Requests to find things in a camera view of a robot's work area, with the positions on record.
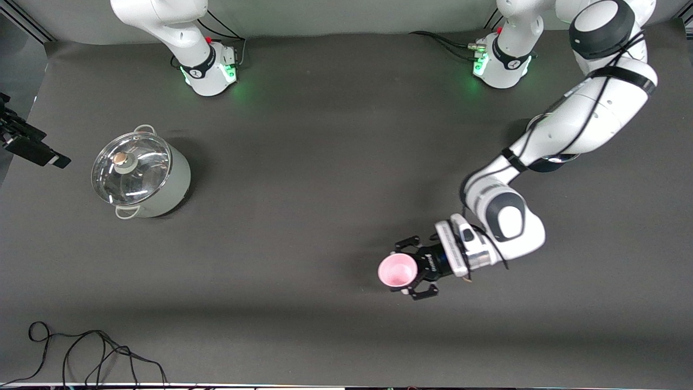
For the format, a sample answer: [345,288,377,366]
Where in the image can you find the dark blue saucepan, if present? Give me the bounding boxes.
[524,116,580,174]

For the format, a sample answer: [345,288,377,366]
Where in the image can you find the glass lid with wooden knob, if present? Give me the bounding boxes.
[91,132,173,206]

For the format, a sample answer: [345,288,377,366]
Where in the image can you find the black arm base cables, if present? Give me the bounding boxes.
[171,10,247,70]
[409,8,507,61]

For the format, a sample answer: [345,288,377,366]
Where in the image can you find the pink plastic cup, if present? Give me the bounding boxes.
[377,252,418,289]

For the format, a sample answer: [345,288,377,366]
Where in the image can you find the dark grey table mat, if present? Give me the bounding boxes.
[0,22,693,388]

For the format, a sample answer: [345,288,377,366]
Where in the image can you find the black right arm base cables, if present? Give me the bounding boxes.
[171,10,247,70]

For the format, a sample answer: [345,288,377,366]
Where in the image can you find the grey aluminium frame bar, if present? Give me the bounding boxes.
[0,10,56,44]

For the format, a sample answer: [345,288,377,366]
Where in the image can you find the black left arm base cables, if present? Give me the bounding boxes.
[409,8,507,61]

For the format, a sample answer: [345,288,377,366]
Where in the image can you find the black looped table cable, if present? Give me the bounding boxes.
[0,321,168,388]

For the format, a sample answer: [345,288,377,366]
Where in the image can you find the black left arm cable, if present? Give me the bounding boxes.
[460,30,648,271]

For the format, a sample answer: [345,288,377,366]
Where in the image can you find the pale grey two-handled pot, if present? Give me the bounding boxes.
[91,124,192,220]

